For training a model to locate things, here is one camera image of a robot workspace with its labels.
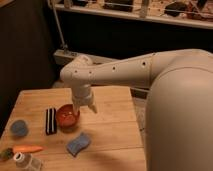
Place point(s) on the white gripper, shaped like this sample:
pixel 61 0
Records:
pixel 82 95

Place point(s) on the round blue sponge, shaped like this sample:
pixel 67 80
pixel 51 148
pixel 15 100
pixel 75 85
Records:
pixel 19 128

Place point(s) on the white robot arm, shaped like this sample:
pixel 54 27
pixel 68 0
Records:
pixel 179 107

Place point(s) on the black white striped eraser block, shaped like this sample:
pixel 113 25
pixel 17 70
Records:
pixel 50 126

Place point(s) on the blue wavy cloth sponge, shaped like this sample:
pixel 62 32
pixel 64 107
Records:
pixel 78 144

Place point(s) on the wooden table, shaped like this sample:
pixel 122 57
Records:
pixel 115 138

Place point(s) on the metal pole with base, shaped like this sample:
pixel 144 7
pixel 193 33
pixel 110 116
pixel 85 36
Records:
pixel 64 46

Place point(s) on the orange carrot with green top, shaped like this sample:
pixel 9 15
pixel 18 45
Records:
pixel 8 153

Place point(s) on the white window sill shelf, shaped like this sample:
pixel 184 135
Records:
pixel 134 16

